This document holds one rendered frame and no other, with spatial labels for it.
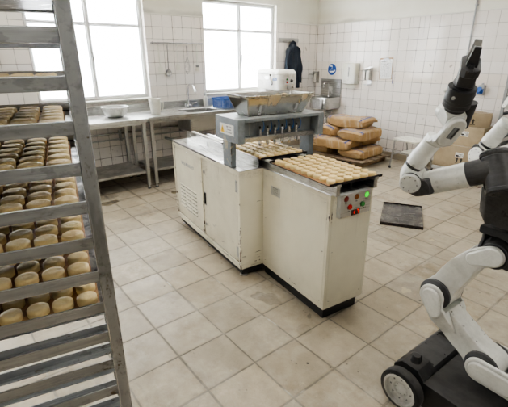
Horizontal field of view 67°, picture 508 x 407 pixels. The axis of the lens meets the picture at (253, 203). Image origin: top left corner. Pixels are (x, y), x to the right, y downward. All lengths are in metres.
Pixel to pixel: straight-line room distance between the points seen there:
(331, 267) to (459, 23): 4.53
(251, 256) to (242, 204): 0.43
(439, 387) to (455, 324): 0.29
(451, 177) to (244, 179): 1.47
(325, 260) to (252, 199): 0.72
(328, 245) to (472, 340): 0.84
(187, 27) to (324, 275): 4.44
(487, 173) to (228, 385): 1.52
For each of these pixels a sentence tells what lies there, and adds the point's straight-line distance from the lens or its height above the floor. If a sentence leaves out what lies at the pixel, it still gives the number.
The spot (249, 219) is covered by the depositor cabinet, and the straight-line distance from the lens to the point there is 2.74.
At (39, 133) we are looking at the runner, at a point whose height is 1.40.
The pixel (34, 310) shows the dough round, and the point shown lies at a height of 0.97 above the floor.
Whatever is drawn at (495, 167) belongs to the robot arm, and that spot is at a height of 1.21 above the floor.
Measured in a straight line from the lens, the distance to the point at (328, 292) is 2.46.
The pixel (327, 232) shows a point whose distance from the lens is 2.25.
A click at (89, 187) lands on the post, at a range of 0.91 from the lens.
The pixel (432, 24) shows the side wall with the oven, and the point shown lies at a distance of 6.42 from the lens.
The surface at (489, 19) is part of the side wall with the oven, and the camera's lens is 6.11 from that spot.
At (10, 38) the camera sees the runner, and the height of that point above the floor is 1.58.
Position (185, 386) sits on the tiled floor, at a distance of 2.18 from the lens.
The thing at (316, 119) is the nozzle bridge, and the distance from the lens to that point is 2.92.
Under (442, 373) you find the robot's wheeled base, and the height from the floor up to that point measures 0.17.
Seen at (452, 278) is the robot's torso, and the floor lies 0.63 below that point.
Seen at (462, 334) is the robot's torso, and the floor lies 0.38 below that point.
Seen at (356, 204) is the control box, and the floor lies 0.76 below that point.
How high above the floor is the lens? 1.55
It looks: 21 degrees down
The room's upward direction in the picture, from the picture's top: straight up
